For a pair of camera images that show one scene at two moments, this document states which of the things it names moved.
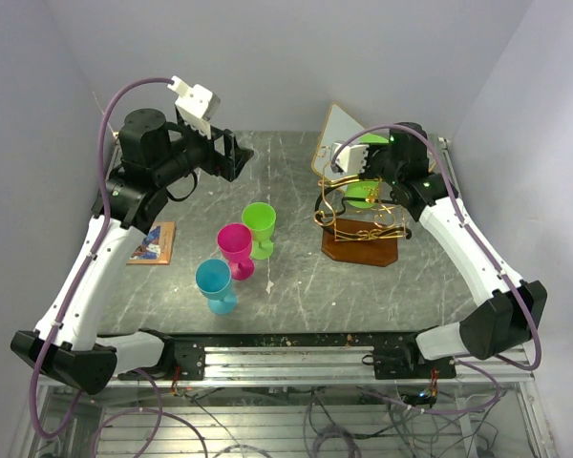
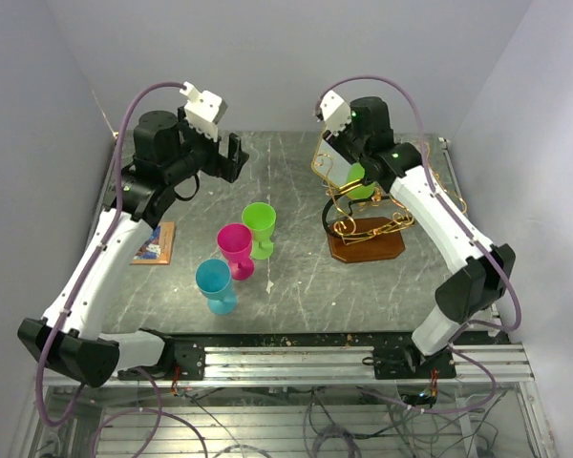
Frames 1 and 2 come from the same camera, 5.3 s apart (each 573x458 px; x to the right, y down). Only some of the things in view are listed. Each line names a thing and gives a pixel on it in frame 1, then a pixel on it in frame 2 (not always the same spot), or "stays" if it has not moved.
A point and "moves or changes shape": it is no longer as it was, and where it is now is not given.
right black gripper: x=372 y=149 to x=337 y=141
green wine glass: x=261 y=218 stays
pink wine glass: x=235 y=241 stays
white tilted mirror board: x=338 y=129 stays
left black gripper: x=228 y=166 stays
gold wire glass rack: x=360 y=222 moves or changes shape
